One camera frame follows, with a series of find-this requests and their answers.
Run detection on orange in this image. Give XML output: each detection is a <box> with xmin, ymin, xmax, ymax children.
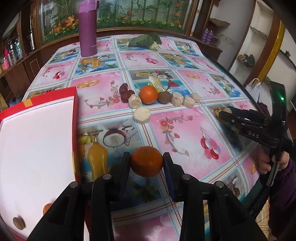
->
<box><xmin>139</xmin><ymin>85</ymin><xmax>158</xmax><ymax>104</ymax></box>
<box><xmin>131</xmin><ymin>146</ymin><xmax>163</xmax><ymax>178</ymax></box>
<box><xmin>43</xmin><ymin>203</ymin><xmax>52</xmax><ymax>215</ymax></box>

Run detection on beige cake block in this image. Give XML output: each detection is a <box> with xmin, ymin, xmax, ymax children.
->
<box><xmin>183</xmin><ymin>96</ymin><xmax>195</xmax><ymax>108</ymax></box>
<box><xmin>190</xmin><ymin>93</ymin><xmax>201</xmax><ymax>102</ymax></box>
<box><xmin>171</xmin><ymin>92</ymin><xmax>184</xmax><ymax>107</ymax></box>

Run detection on beige hexagonal cake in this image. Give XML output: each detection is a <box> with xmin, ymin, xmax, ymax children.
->
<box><xmin>133</xmin><ymin>107</ymin><xmax>151</xmax><ymax>125</ymax></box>

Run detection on brown round fruit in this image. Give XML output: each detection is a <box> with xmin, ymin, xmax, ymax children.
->
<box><xmin>13</xmin><ymin>217</ymin><xmax>26</xmax><ymax>230</ymax></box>
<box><xmin>158</xmin><ymin>91</ymin><xmax>172</xmax><ymax>104</ymax></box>

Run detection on dark red jujube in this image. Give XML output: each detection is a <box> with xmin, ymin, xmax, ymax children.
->
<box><xmin>120</xmin><ymin>90</ymin><xmax>134</xmax><ymax>103</ymax></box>
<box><xmin>119</xmin><ymin>83</ymin><xmax>128</xmax><ymax>94</ymax></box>

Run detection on person's right hand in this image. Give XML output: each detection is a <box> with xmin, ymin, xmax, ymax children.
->
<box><xmin>257</xmin><ymin>146</ymin><xmax>290</xmax><ymax>174</ymax></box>

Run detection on white plastic bag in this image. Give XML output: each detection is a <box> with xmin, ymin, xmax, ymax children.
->
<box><xmin>245</xmin><ymin>78</ymin><xmax>261</xmax><ymax>102</ymax></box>

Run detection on colourful fruit print tablecloth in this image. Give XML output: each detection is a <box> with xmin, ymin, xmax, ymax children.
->
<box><xmin>21</xmin><ymin>34</ymin><xmax>265</xmax><ymax>241</ymax></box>

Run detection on red gift box tray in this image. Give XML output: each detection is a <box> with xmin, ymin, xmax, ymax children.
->
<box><xmin>1</xmin><ymin>87</ymin><xmax>79</xmax><ymax>240</ymax></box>

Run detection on purple bottles on shelf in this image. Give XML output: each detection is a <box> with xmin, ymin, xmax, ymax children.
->
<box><xmin>201</xmin><ymin>29</ymin><xmax>213</xmax><ymax>44</ymax></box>

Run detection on green leafy vegetable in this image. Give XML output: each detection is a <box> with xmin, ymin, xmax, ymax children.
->
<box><xmin>128</xmin><ymin>33</ymin><xmax>162</xmax><ymax>51</ymax></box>

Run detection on pink bottle on counter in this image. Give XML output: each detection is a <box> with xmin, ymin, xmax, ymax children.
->
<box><xmin>2</xmin><ymin>48</ymin><xmax>10</xmax><ymax>70</ymax></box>

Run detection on purple thermos bottle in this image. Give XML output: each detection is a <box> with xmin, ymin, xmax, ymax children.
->
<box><xmin>78</xmin><ymin>0</ymin><xmax>99</xmax><ymax>57</ymax></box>

